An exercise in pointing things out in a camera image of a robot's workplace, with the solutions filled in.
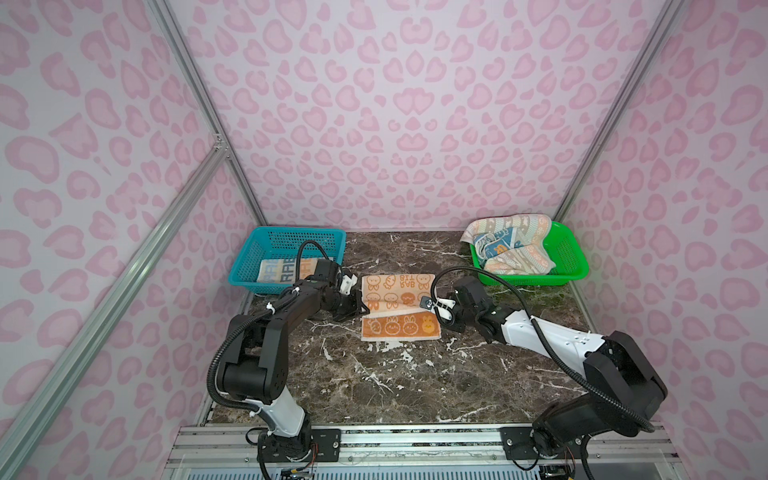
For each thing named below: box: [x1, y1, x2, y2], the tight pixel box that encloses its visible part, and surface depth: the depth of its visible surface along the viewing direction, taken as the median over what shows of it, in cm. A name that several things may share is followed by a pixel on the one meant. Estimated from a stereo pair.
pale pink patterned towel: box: [460, 213, 556, 275], surface depth 112 cm
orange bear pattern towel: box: [361, 274, 441, 341], surface depth 96 cm
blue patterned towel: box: [473, 227, 524, 261], surface depth 111 cm
